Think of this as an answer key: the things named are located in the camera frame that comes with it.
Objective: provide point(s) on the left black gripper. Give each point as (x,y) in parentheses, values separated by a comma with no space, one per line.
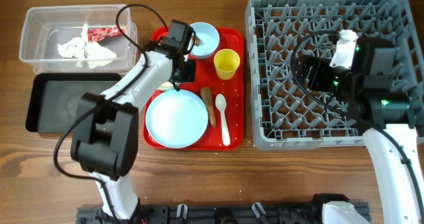
(189,76)

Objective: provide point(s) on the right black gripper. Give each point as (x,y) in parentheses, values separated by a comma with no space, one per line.
(320,65)

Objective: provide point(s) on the brown food chunk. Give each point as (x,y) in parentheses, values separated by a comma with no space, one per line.
(197,41)

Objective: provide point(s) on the light blue bowl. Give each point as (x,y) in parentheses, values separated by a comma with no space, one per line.
(208,40)

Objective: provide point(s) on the yellow plastic cup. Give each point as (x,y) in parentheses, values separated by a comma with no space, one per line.
(226,62)

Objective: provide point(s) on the green bowl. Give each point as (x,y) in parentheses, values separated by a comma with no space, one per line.
(166,86)

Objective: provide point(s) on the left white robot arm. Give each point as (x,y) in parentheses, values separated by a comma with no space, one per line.
(105,139)

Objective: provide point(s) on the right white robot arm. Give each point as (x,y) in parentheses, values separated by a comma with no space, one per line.
(359,74)

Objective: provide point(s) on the grey dishwasher rack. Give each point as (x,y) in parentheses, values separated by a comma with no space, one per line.
(283,118)

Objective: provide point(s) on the black waste tray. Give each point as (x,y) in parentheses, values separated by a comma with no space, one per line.
(55,96)

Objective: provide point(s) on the brown carrot piece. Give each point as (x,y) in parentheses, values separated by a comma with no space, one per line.
(206,96)

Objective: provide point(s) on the white plastic spoon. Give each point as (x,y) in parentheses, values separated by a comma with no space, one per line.
(221,105)

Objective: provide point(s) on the light blue plate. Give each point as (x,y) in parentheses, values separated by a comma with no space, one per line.
(176,119)

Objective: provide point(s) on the red patterned wrapper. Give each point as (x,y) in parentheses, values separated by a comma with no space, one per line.
(98,34)

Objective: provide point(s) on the crumpled white tissue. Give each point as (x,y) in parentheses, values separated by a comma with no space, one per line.
(80,48)

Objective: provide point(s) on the clear plastic bin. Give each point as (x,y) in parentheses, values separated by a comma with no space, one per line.
(46,27)

